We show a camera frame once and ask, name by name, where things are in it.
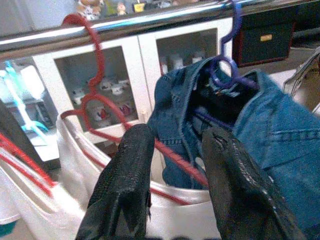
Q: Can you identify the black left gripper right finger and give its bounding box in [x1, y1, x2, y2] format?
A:
[201, 126, 307, 240]

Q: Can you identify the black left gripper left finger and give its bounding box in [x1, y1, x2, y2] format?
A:
[74, 123, 156, 240]

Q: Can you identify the red plastic clothes hanger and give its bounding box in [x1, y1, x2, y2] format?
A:
[0, 133, 59, 198]
[59, 13, 210, 205]

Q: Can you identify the purple plastic clothes hanger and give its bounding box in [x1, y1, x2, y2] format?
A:
[193, 0, 261, 130]

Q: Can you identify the white printed mug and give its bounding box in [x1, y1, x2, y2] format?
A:
[71, 88, 85, 105]
[99, 77, 114, 92]
[119, 103, 133, 116]
[92, 106, 109, 123]
[112, 80, 130, 96]

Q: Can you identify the blue denim jacket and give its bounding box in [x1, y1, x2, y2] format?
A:
[147, 56, 320, 240]

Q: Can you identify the white glass-door cabinet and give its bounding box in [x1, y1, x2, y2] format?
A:
[31, 17, 235, 163]

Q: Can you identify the white bottle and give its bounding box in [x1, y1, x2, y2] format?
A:
[159, 56, 169, 76]
[170, 52, 186, 71]

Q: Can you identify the turquoise plastic stand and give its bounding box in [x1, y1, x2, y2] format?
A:
[0, 59, 50, 135]

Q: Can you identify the teal floor mat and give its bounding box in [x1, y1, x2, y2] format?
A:
[0, 219, 21, 237]

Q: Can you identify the black storage box red trim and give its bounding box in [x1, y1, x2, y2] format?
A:
[232, 4, 297, 68]

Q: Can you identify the small toy figurine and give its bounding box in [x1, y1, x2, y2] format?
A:
[115, 1, 129, 16]
[76, 0, 105, 21]

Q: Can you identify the small yellow toy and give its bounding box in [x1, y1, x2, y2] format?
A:
[131, 2, 146, 13]

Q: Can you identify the chrome rail clothes rack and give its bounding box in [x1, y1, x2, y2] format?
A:
[0, 0, 320, 165]

